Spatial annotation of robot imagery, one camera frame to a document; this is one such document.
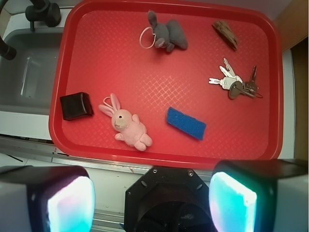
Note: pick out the grey toy faucet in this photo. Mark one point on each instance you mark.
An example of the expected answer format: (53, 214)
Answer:
(40, 10)

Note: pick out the blue sponge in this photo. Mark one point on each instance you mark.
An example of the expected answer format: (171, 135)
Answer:
(186, 123)

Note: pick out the grey plastic sink basin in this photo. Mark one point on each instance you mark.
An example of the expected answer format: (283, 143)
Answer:
(26, 82)

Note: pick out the brown wood piece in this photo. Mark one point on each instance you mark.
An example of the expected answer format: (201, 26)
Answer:
(225, 32)

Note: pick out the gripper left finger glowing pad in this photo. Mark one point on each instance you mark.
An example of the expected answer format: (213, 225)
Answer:
(46, 199)

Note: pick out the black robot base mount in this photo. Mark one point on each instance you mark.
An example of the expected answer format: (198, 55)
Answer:
(168, 200)

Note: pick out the silver key bunch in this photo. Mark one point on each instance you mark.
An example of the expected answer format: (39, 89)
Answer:
(234, 83)

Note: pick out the grey plush elephant toy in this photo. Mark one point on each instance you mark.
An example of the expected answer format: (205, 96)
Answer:
(167, 36)

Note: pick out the pink plush bunny toy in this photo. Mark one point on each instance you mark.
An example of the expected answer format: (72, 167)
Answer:
(130, 129)

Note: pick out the black rounded block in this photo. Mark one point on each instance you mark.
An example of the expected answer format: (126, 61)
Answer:
(76, 106)

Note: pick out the red plastic tray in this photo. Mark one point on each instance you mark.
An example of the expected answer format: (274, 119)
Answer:
(100, 54)

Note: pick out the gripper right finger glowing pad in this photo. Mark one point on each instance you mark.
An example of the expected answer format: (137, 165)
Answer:
(260, 195)

